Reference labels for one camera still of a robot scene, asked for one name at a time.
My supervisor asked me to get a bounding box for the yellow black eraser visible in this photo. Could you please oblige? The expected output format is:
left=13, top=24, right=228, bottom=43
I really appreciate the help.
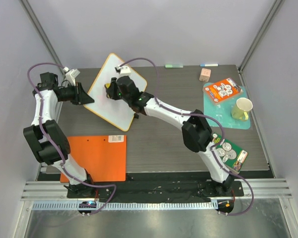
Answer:
left=104, top=83, right=117, bottom=100

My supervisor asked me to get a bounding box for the aluminium frame rail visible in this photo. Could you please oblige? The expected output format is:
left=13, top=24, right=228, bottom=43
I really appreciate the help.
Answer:
left=247, top=178, right=292, bottom=199

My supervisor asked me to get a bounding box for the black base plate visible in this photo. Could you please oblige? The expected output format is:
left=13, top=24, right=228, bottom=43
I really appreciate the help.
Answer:
left=37, top=172, right=244, bottom=199

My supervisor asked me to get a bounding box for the purple cable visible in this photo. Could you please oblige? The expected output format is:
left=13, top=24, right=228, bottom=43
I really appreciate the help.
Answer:
left=27, top=62, right=117, bottom=216
left=119, top=57, right=254, bottom=216

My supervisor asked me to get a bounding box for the blue white marker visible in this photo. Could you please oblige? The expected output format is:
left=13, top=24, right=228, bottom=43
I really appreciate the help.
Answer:
left=200, top=63, right=219, bottom=67

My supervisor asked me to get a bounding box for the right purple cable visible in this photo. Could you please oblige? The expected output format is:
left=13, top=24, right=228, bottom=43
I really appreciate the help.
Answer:
left=119, top=57, right=254, bottom=216

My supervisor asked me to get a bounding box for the white slotted cable duct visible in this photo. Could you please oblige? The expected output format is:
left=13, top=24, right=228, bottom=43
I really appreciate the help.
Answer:
left=32, top=200, right=218, bottom=211

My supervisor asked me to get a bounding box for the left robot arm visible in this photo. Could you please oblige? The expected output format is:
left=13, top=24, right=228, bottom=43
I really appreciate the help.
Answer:
left=23, top=72, right=96, bottom=198

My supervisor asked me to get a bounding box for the orange plastic board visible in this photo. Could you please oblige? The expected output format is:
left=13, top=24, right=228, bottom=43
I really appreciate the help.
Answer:
left=68, top=135, right=127, bottom=182

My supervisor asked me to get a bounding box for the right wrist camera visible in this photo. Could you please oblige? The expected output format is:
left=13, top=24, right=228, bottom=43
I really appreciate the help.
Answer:
left=115, top=65, right=131, bottom=77

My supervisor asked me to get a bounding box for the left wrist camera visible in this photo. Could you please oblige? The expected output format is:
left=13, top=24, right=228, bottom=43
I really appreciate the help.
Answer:
left=63, top=67, right=80, bottom=86

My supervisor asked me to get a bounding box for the pink cube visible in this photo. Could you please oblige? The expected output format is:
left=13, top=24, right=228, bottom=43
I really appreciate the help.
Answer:
left=199, top=68, right=211, bottom=82

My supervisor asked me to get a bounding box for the green marker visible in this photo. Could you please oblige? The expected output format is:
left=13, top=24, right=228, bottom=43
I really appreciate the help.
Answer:
left=165, top=64, right=183, bottom=68

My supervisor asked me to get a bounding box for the green packaged book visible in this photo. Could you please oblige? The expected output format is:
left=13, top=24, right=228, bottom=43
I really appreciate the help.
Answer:
left=213, top=133, right=248, bottom=174

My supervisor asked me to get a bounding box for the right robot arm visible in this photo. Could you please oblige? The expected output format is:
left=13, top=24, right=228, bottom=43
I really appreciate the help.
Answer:
left=111, top=76, right=234, bottom=196

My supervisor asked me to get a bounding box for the yellow-green paper cup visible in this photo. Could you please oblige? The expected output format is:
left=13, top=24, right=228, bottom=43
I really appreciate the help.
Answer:
left=231, top=97, right=253, bottom=121

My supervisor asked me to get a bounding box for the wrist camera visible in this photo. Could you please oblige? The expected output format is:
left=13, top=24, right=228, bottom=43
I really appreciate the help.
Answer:
left=63, top=67, right=80, bottom=86
left=115, top=65, right=131, bottom=77

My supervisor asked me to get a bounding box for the orange toy box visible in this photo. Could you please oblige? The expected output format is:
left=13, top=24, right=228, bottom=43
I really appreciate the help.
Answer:
left=203, top=78, right=243, bottom=104

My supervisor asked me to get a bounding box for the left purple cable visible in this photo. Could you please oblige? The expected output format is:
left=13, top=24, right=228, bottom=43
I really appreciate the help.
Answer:
left=27, top=62, right=117, bottom=216

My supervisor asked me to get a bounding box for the yellow framed whiteboard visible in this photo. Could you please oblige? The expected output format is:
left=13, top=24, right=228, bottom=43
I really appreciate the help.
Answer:
left=84, top=53, right=134, bottom=131

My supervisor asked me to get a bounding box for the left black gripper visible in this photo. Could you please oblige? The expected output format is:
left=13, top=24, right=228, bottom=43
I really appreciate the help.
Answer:
left=58, top=82, right=95, bottom=106

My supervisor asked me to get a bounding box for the teal silicone mat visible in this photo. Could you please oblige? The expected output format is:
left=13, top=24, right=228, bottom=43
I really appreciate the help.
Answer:
left=203, top=86, right=251, bottom=130

